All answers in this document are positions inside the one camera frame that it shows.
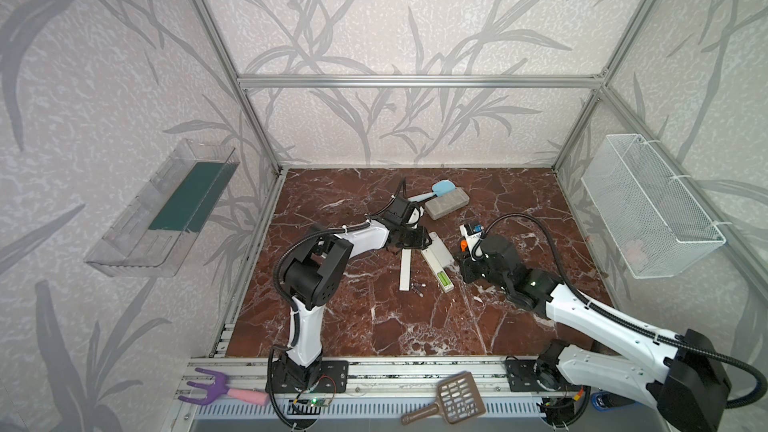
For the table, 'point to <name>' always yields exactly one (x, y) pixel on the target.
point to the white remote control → (440, 250)
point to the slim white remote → (437, 270)
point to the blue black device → (604, 401)
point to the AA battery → (419, 293)
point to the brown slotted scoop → (460, 399)
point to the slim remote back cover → (405, 269)
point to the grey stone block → (446, 203)
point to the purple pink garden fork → (220, 387)
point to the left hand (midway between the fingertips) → (433, 233)
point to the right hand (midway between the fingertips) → (456, 244)
